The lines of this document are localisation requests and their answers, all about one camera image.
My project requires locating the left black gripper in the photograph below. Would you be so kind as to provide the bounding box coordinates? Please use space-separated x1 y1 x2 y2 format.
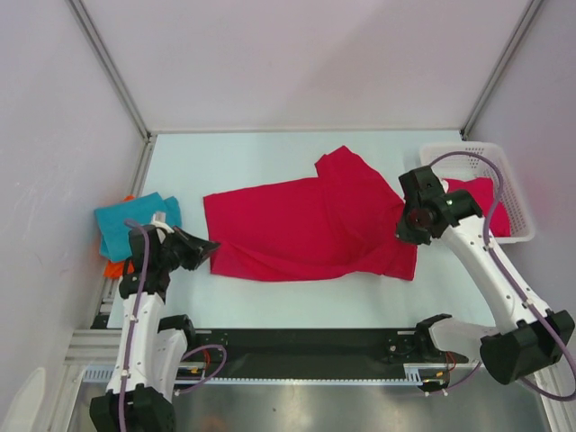
156 225 220 272

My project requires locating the teal folded t shirt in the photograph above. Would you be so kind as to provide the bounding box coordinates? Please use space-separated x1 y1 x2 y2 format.
94 193 182 263

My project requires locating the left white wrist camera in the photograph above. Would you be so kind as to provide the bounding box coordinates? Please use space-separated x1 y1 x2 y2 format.
151 211 174 234

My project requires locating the white slotted cable duct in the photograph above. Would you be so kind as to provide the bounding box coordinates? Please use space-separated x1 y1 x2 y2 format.
82 363 451 386

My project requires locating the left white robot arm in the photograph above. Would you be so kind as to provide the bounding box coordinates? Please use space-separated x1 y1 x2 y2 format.
89 220 220 431

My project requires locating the red t shirt in basket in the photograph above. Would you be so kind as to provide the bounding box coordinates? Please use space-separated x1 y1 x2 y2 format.
444 177 511 238

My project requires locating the orange folded t shirt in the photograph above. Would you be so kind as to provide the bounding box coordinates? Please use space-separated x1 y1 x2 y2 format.
103 195 135 279

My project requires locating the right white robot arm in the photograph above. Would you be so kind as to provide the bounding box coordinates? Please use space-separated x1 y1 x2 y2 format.
396 166 575 384

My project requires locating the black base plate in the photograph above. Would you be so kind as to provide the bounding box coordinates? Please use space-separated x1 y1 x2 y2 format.
179 328 469 380

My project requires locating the red t shirt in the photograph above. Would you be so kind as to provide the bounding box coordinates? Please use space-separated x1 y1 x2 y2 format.
203 147 417 282
444 177 511 238

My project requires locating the white plastic basket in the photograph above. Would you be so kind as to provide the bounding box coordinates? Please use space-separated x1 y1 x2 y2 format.
419 141 536 244

